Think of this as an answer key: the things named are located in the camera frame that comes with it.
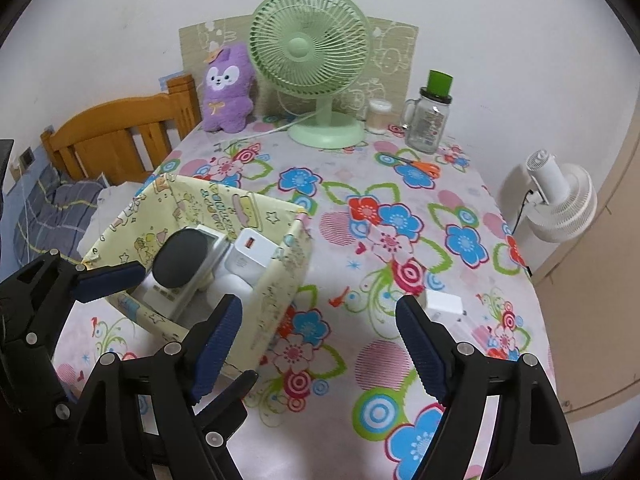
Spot green desk fan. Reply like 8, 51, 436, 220
249, 0, 373, 150

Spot black flat object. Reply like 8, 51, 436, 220
0, 139, 15, 196

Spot purple plush toy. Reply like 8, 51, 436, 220
201, 44, 258, 134

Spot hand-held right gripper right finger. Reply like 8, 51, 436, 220
395, 294, 583, 480

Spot white fan power cord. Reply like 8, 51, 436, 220
235, 112, 321, 143

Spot floral tablecloth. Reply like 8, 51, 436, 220
50, 125, 556, 480

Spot blue plaid blanket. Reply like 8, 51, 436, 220
12, 165, 109, 267

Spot white remote control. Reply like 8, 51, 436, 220
134, 226, 234, 322

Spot glass jar mug green lid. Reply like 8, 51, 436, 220
401, 70, 454, 155

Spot black fan cable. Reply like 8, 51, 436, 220
519, 189, 535, 277

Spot yellow cartoon fabric storage basket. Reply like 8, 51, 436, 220
80, 172, 314, 379

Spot cotton swab container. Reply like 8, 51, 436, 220
367, 98, 394, 135

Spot white small fan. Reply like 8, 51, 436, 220
500, 149, 599, 274

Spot beige wooden door panel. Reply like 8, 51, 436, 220
532, 105, 640, 426

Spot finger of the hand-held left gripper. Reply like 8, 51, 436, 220
0, 250, 147, 421
197, 370, 261, 453

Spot white cloth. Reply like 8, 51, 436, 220
77, 182, 152, 257

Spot dark grey round disc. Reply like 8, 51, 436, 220
152, 233, 212, 289

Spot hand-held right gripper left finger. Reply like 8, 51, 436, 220
75, 294, 244, 480

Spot white wall charger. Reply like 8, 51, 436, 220
425, 289, 467, 320

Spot white charger orange port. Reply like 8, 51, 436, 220
224, 229, 282, 287

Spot orange handled scissors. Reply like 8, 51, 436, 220
380, 152, 444, 179

